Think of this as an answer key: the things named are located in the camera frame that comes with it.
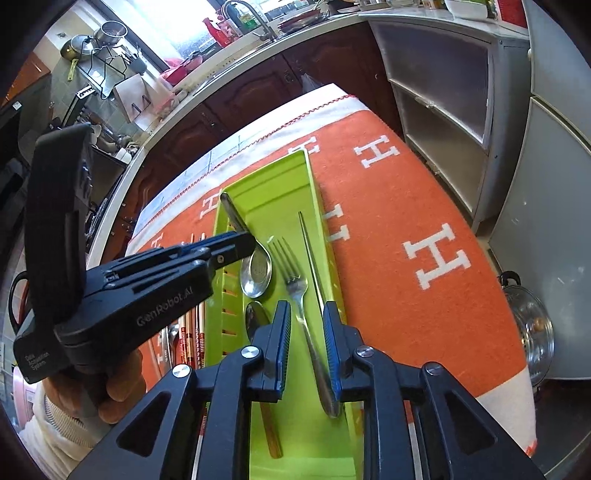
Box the wire dish rack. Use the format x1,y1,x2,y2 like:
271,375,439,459
76,46,149,99

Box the grey refrigerator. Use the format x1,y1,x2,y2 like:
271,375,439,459
489,0,591,384

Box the yellow-handled pan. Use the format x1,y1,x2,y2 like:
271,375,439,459
60,36,99,82

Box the white shelf cabinet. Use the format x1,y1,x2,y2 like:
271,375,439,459
369,21,532,227

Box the red bottle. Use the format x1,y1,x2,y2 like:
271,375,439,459
203,15,242,49

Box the metal fork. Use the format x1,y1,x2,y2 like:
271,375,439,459
269,237,342,419

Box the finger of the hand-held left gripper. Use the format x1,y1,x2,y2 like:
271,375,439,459
203,246,257,280
124,232,256,267

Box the dark wooden kitchen cabinets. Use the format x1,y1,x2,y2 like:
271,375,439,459
115,23,402,259

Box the green plastic utensil tray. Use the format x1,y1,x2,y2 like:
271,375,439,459
203,148,365,480

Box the white kitchen countertop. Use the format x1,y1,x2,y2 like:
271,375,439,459
85,7,532,268

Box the person's left forearm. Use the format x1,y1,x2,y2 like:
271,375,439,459
16,382,122,480

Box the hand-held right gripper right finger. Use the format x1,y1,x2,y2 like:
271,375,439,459
322,301,546,480

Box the steel cooking pot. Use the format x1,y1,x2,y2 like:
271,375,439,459
93,20,129,48

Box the metal chopstick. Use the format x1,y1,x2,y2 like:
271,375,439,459
298,211,327,319

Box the large metal spoon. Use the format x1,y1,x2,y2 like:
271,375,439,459
220,192,274,298

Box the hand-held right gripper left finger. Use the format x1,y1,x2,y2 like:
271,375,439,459
69,300,294,480

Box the orange patterned blanket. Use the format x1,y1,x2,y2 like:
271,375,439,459
131,83,539,462

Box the cutting board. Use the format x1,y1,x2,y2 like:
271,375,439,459
113,73,154,123

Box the glass pot lid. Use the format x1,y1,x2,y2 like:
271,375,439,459
496,271,556,394

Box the person's left hand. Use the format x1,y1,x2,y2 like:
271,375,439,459
46,348,147,424

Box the kitchen faucet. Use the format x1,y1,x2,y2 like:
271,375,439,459
222,0,279,43

